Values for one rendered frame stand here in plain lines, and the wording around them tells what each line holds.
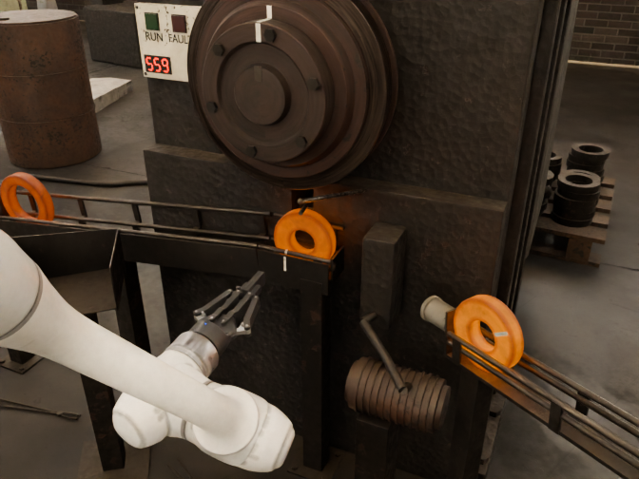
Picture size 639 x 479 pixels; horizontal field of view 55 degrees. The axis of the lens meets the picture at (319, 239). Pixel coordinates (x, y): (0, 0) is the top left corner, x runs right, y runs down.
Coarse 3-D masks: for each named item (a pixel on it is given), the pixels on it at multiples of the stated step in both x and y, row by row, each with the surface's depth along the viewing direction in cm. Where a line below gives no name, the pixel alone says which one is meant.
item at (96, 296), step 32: (32, 256) 157; (64, 256) 158; (96, 256) 160; (64, 288) 156; (96, 288) 154; (96, 320) 159; (96, 384) 163; (96, 416) 168; (96, 448) 186; (128, 448) 186
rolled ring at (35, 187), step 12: (12, 180) 183; (24, 180) 181; (36, 180) 182; (0, 192) 188; (12, 192) 188; (36, 192) 181; (12, 204) 189; (48, 204) 183; (12, 216) 190; (24, 216) 190; (48, 216) 185
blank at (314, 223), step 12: (288, 216) 146; (300, 216) 144; (312, 216) 144; (276, 228) 149; (288, 228) 147; (300, 228) 146; (312, 228) 145; (324, 228) 143; (276, 240) 150; (288, 240) 149; (324, 240) 145; (300, 252) 150; (312, 252) 148; (324, 252) 146
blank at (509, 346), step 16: (464, 304) 122; (480, 304) 118; (496, 304) 117; (464, 320) 123; (480, 320) 120; (496, 320) 116; (512, 320) 115; (464, 336) 125; (480, 336) 124; (496, 336) 117; (512, 336) 114; (496, 352) 118; (512, 352) 115; (480, 368) 123; (496, 368) 119
